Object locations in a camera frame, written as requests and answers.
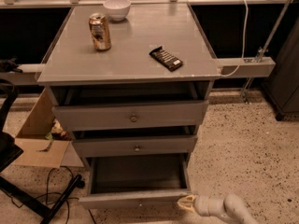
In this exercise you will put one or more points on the grey bottom drawer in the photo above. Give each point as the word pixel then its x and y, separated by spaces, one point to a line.
pixel 136 181

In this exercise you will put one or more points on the metal diagonal rod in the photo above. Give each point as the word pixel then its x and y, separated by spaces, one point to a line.
pixel 261 52

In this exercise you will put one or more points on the grey top drawer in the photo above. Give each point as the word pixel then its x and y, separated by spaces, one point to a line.
pixel 130 115

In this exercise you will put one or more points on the brown cardboard box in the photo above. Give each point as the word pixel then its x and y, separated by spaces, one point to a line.
pixel 39 148

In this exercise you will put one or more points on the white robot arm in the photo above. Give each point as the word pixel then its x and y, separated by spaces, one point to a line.
pixel 231 209

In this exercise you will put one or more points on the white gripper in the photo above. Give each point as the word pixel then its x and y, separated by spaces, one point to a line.
pixel 201 203

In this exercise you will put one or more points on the grey drawer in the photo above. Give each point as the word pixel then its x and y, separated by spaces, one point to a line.
pixel 130 115
pixel 136 181
pixel 142 144

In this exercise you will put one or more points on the white ceramic bowl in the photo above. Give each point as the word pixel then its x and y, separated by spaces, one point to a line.
pixel 117 10

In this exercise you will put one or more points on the gold soda can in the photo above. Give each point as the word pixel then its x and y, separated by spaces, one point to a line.
pixel 99 29

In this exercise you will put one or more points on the dark cabinet at right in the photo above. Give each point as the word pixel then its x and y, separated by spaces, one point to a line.
pixel 282 87

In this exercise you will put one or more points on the black object on beam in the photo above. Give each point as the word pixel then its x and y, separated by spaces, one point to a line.
pixel 9 65

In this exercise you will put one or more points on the dark chocolate bar wrapper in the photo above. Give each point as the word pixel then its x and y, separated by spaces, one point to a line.
pixel 166 59

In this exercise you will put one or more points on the grey middle drawer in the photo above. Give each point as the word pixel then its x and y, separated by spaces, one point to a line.
pixel 142 144

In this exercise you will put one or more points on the grey drawer cabinet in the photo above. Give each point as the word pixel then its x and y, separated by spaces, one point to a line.
pixel 77 74

